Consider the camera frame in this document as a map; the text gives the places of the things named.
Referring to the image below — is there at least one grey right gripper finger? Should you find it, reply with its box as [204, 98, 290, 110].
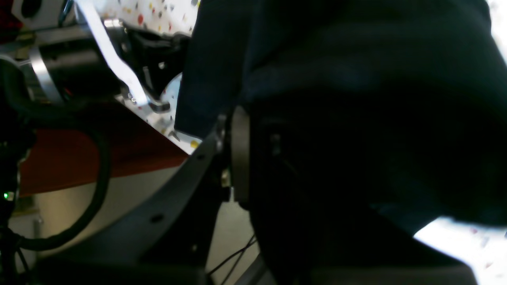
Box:
[36, 106, 250, 285]

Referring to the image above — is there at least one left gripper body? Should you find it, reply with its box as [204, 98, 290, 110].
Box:
[120, 25, 191, 99]

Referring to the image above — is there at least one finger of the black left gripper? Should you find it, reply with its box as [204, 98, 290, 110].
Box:
[75, 0, 170, 113]

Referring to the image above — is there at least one black t-shirt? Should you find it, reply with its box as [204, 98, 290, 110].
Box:
[176, 0, 506, 285]

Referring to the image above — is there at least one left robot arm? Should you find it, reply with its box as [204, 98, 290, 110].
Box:
[1, 0, 169, 285]

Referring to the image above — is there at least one terrazzo pattern tablecloth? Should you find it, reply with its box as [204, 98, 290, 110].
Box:
[94, 0, 506, 285]

